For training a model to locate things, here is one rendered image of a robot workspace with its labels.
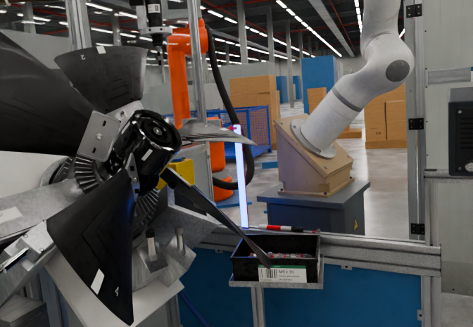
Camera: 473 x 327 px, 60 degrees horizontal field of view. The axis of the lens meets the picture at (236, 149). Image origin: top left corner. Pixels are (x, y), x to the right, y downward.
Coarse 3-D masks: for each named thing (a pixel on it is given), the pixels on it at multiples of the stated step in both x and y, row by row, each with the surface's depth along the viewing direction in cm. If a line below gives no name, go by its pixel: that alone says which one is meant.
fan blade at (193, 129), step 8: (192, 120) 119; (184, 128) 111; (192, 128) 111; (200, 128) 112; (208, 128) 112; (216, 128) 114; (184, 136) 99; (192, 136) 99; (200, 136) 99; (208, 136) 101; (216, 136) 102; (224, 136) 104; (232, 136) 107; (240, 136) 111; (248, 144) 106; (256, 144) 110
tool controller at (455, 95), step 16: (448, 96) 96; (464, 96) 93; (448, 112) 93; (464, 112) 91; (448, 128) 95; (464, 128) 92; (448, 144) 96; (464, 144) 94; (448, 160) 98; (464, 160) 95
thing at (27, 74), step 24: (0, 48) 70; (0, 72) 69; (24, 72) 71; (48, 72) 74; (0, 96) 69; (24, 96) 71; (48, 96) 73; (72, 96) 76; (0, 120) 69; (24, 120) 71; (48, 120) 73; (72, 120) 76; (0, 144) 69; (24, 144) 71; (48, 144) 74; (72, 144) 76
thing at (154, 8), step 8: (152, 0) 88; (160, 0) 89; (152, 8) 88; (160, 8) 89; (152, 16) 88; (160, 16) 89; (152, 24) 89; (160, 24) 89; (152, 40) 90; (160, 40) 90
